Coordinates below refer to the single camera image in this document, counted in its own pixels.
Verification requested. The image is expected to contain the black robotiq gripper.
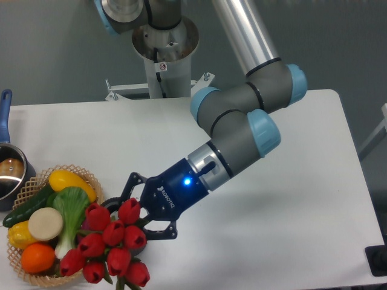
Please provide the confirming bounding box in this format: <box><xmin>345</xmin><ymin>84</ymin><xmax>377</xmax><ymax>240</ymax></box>
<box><xmin>114</xmin><ymin>159</ymin><xmax>209</xmax><ymax>241</ymax></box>

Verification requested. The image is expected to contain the red tulip bouquet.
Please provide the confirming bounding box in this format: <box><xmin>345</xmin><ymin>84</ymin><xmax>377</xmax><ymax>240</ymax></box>
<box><xmin>59</xmin><ymin>198</ymin><xmax>150</xmax><ymax>289</ymax></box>

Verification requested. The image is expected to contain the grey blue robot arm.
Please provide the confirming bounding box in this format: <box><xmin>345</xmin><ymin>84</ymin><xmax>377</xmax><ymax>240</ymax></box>
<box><xmin>95</xmin><ymin>1</ymin><xmax>307</xmax><ymax>240</ymax></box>

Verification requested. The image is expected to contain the dark grey ribbed vase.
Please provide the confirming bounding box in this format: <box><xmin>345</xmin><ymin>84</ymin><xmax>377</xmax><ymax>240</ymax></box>
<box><xmin>102</xmin><ymin>198</ymin><xmax>148</xmax><ymax>256</ymax></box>

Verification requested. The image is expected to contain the purple eggplant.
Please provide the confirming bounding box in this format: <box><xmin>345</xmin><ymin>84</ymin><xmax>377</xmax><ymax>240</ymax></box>
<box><xmin>76</xmin><ymin>219</ymin><xmax>89</xmax><ymax>243</ymax></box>

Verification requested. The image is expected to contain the green bok choy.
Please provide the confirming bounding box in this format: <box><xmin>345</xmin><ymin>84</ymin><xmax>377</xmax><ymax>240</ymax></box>
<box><xmin>53</xmin><ymin>187</ymin><xmax>90</xmax><ymax>260</ymax></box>

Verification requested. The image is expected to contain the yellow squash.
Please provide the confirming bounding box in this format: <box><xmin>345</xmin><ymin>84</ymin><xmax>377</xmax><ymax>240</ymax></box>
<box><xmin>48</xmin><ymin>169</ymin><xmax>97</xmax><ymax>202</ymax></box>

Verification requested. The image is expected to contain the beige round disc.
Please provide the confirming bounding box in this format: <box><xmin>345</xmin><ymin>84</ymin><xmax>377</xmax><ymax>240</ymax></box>
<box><xmin>28</xmin><ymin>207</ymin><xmax>63</xmax><ymax>241</ymax></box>

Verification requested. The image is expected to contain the woven wicker basket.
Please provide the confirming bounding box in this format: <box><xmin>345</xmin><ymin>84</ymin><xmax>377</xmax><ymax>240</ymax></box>
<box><xmin>7</xmin><ymin>164</ymin><xmax>105</xmax><ymax>288</ymax></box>

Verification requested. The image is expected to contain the orange fruit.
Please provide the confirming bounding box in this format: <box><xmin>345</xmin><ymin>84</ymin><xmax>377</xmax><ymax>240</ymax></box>
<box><xmin>21</xmin><ymin>243</ymin><xmax>56</xmax><ymax>274</ymax></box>

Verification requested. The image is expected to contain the dark green cucumber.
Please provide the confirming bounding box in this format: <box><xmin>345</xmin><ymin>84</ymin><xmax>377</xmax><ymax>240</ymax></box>
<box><xmin>2</xmin><ymin>185</ymin><xmax>54</xmax><ymax>228</ymax></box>

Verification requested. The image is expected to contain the yellow bell pepper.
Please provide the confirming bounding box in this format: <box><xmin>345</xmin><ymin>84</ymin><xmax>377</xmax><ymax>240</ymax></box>
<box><xmin>8</xmin><ymin>221</ymin><xmax>38</xmax><ymax>250</ymax></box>

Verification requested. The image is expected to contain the black device at table edge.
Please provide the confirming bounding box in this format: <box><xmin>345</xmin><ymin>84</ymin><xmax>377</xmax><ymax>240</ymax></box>
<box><xmin>365</xmin><ymin>245</ymin><xmax>386</xmax><ymax>277</ymax></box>

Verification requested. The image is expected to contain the blue handled saucepan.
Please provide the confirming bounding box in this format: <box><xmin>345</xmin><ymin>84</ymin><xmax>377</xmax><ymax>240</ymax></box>
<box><xmin>1</xmin><ymin>89</ymin><xmax>36</xmax><ymax>212</ymax></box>

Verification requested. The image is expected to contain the black cable on pedestal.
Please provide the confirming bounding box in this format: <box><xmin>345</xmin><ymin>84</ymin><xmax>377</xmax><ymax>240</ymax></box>
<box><xmin>152</xmin><ymin>47</ymin><xmax>167</xmax><ymax>98</ymax></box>

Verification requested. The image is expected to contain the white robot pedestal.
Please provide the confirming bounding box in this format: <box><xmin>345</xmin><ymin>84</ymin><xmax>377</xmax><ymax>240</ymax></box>
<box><xmin>105</xmin><ymin>16</ymin><xmax>215</xmax><ymax>101</ymax></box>

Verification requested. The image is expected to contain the white furniture frame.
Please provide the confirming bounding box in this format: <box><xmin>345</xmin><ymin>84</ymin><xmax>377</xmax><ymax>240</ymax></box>
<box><xmin>358</xmin><ymin>103</ymin><xmax>386</xmax><ymax>162</ymax></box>

